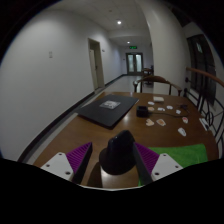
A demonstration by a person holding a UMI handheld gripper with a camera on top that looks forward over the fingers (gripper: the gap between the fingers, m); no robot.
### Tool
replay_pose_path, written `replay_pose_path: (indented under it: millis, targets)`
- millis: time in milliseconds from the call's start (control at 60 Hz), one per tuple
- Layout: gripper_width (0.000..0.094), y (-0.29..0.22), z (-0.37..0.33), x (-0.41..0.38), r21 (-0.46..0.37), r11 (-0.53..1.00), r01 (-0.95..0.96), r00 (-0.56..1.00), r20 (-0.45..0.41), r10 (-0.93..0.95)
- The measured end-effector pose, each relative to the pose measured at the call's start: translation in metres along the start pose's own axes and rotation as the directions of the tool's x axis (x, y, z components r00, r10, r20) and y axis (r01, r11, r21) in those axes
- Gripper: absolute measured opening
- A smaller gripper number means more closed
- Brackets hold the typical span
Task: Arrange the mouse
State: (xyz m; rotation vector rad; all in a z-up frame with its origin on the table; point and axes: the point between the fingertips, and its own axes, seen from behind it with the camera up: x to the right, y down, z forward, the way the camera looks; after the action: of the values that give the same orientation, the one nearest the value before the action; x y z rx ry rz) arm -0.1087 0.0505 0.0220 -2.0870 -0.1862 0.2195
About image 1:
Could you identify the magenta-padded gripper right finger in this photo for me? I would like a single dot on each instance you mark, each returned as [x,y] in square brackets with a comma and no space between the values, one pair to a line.
[165,163]

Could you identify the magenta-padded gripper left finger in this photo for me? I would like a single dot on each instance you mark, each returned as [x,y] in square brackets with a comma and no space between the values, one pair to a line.
[58,163]

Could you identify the black vertical computer mouse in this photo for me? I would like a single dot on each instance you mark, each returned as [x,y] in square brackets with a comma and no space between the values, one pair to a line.
[116,156]

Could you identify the green mouse pad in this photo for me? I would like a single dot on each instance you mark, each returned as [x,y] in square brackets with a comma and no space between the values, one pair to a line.
[186,155]

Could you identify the white oval sticker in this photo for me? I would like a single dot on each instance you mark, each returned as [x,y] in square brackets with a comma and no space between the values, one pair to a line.
[182,131]

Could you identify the orange and white sticker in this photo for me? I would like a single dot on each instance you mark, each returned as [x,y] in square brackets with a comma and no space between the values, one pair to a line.
[161,122]

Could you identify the cream cut-out sticker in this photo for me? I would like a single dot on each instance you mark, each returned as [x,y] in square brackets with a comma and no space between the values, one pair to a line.
[149,122]

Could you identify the pink and white sticker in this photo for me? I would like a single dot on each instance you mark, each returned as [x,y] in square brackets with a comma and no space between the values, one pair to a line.
[185,120]

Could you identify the small white sticker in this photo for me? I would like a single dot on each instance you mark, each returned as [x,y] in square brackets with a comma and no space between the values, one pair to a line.
[178,111]
[169,107]
[161,109]
[150,103]

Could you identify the white rectangular card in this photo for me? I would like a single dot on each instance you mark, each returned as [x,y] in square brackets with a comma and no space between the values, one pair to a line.
[204,124]

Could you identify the small tan sticker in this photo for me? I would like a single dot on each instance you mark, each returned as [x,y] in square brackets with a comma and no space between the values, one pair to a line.
[151,108]

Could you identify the small black box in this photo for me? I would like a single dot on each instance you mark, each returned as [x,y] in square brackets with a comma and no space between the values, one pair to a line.
[142,111]

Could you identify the closed black laptop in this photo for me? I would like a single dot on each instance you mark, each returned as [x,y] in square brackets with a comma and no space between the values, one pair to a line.
[100,115]

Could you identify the small white flat box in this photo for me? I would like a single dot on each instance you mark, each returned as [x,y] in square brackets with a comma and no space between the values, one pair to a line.
[158,99]

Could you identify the wooden armchair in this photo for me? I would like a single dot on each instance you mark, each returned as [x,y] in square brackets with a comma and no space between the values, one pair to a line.
[156,78]

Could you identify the black railing with wooden handrail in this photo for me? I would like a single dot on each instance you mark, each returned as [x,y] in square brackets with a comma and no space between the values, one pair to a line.
[203,74]

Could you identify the white side door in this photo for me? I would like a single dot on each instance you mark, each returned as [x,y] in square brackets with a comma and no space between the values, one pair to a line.
[95,66]

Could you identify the glass double door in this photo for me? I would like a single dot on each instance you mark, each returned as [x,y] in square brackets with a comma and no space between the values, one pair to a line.
[134,63]

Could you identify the dark large window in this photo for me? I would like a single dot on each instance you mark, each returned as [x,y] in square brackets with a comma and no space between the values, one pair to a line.
[200,60]

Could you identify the green exit sign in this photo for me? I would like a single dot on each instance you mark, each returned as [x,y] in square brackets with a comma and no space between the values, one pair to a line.
[133,47]

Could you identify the dark transom window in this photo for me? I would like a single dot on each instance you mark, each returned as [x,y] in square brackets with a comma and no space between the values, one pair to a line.
[182,16]

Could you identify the white wall switch plate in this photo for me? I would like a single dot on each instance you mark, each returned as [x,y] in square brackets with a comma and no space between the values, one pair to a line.
[50,54]

